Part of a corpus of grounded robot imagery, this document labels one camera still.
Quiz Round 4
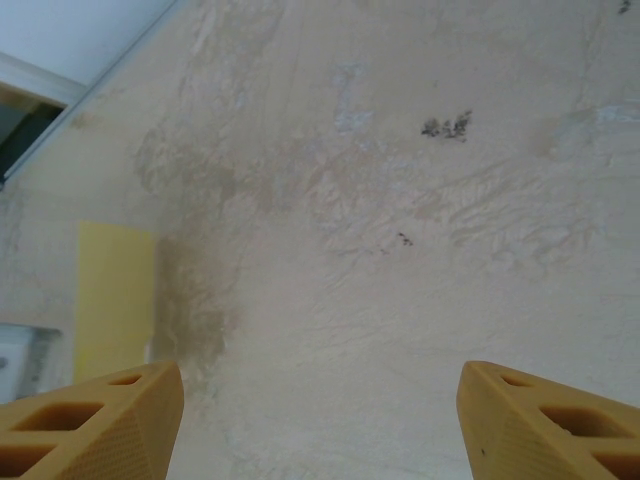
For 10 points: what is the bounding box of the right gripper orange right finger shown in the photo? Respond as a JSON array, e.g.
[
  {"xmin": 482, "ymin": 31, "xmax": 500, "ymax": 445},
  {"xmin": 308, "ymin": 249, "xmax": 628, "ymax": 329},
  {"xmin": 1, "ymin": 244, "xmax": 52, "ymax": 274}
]
[{"xmin": 458, "ymin": 360, "xmax": 640, "ymax": 480}]

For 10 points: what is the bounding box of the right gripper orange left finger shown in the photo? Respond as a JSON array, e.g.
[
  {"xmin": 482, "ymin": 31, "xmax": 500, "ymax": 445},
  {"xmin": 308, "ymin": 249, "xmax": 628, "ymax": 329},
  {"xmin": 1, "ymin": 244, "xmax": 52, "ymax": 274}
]
[{"xmin": 0, "ymin": 360, "xmax": 185, "ymax": 480}]

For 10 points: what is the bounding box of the yellow paper sheet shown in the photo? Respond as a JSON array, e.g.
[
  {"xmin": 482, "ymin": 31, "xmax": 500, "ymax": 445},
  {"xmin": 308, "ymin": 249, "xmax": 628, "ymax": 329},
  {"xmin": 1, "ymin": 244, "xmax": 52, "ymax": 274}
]
[{"xmin": 73, "ymin": 220, "xmax": 159, "ymax": 384}]

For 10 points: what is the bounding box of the long aluminium table edge rail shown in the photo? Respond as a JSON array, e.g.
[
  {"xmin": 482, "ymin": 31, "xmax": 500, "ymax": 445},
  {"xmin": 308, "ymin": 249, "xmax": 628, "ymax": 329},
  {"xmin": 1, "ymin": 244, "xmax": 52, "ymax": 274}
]
[{"xmin": 0, "ymin": 0, "xmax": 181, "ymax": 181}]

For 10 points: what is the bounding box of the white door frame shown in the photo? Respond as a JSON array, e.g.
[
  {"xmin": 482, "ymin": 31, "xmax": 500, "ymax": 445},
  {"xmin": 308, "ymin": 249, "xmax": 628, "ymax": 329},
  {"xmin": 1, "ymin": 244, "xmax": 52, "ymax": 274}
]
[{"xmin": 0, "ymin": 49, "xmax": 84, "ymax": 107}]

